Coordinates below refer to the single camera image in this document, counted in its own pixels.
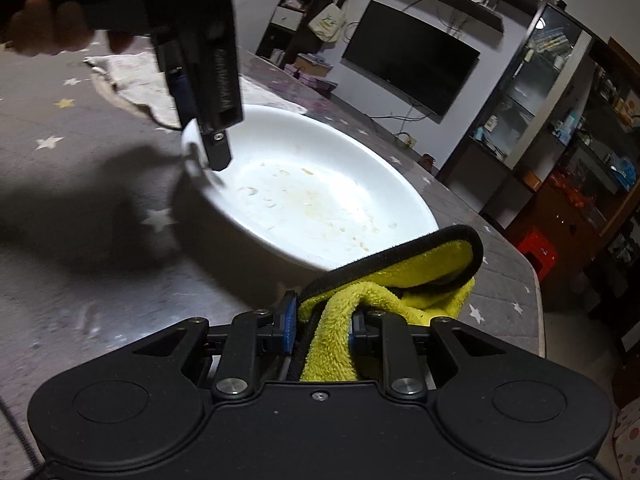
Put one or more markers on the person's left hand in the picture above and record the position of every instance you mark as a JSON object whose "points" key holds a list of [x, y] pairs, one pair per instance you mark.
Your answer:
{"points": [[55, 27]]}

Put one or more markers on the cardboard box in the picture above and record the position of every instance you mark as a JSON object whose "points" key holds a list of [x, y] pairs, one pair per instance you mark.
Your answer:
{"points": [[312, 64]]}

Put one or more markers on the blue plastic bag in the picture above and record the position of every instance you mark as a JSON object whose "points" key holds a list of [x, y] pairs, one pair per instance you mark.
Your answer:
{"points": [[624, 172]]}

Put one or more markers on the pink box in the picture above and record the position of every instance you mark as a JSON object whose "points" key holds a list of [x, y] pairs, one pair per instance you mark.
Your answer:
{"points": [[312, 82]]}

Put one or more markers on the black flat television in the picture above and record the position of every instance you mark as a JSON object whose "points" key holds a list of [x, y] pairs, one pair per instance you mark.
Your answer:
{"points": [[410, 55]]}

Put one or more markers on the white bowl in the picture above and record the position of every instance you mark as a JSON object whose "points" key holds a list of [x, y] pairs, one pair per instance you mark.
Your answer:
{"points": [[310, 195]]}

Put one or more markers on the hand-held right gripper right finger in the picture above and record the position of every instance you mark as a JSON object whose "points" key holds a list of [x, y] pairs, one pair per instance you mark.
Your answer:
{"points": [[356, 332]]}

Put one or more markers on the glass display cabinet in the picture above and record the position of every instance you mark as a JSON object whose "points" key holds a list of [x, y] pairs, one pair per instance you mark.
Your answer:
{"points": [[530, 90]]}

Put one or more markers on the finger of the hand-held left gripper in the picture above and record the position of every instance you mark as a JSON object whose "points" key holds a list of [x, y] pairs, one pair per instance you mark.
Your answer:
{"points": [[218, 152], [183, 100]]}

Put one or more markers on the brown shoe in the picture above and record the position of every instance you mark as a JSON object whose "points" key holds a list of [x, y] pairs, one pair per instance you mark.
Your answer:
{"points": [[428, 162]]}

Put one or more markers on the wall power socket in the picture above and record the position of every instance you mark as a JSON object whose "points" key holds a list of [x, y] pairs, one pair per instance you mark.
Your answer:
{"points": [[406, 141]]}

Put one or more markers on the polka dot play tent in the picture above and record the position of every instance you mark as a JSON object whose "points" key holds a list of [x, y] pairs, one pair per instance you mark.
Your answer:
{"points": [[627, 440]]}

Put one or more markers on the brown wooden cabinet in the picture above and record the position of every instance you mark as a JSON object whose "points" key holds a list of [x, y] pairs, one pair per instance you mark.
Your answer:
{"points": [[575, 230]]}

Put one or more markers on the pile of oranges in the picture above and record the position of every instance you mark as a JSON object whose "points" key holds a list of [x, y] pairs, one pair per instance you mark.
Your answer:
{"points": [[570, 190]]}

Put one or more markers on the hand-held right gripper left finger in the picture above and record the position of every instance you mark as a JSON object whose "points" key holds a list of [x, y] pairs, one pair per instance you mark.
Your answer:
{"points": [[288, 322]]}

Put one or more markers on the white printed towel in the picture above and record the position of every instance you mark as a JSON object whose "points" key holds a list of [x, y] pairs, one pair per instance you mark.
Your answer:
{"points": [[131, 81]]}

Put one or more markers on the yellow cleaning cloth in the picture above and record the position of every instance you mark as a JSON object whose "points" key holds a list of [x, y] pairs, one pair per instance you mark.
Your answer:
{"points": [[340, 332]]}

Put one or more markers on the cream tote bag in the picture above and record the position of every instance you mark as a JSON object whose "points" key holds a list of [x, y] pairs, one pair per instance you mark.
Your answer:
{"points": [[327, 22]]}

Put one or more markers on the red plastic stool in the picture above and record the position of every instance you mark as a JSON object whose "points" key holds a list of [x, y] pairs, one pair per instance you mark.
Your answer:
{"points": [[537, 252]]}

